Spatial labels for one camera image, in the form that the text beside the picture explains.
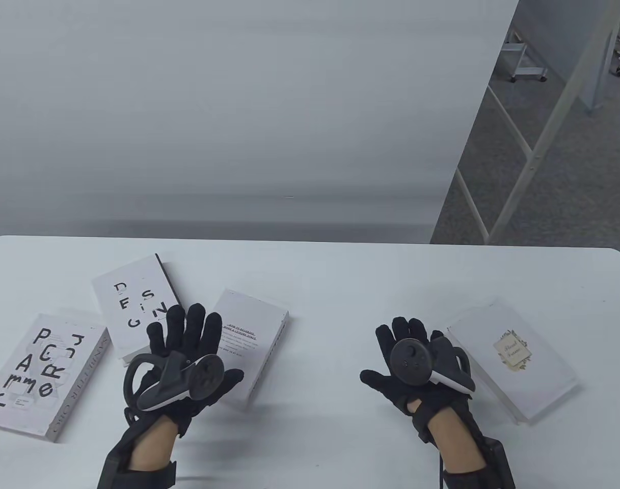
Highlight person's right hand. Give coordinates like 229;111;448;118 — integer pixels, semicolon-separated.
360;316;477;423

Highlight person's left hand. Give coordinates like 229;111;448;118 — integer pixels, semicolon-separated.
128;303;245;439

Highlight white book small text lines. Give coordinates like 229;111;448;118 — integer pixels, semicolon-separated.
208;289;290;412

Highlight white book black spine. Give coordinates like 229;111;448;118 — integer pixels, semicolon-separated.
92;253;183;366

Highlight white book blue floral cover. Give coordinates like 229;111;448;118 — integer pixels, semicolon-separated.
442;301;581;424

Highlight white book jumbled black letters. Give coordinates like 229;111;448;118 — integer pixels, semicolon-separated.
0;312;109;443

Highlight person's left forearm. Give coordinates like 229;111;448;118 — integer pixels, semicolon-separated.
98;415;182;489

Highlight person's right forearm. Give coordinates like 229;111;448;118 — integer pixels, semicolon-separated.
424;400;517;489

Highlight black and white controller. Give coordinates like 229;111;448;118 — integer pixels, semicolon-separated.
391;339;476;395
124;350;225;412

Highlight white backdrop board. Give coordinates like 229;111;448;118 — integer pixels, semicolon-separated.
0;0;520;244

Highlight white wheeled cart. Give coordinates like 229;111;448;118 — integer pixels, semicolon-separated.
501;31;549;83

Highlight grey partition panel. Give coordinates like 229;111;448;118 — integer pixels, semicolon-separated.
519;0;620;117

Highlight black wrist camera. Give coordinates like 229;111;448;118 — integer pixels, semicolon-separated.
412;410;438;449

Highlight black wrist strap with box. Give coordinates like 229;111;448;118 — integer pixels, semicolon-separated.
442;436;518;489
97;423;179;489

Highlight white metal support frame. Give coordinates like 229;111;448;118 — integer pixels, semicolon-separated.
455;0;620;244

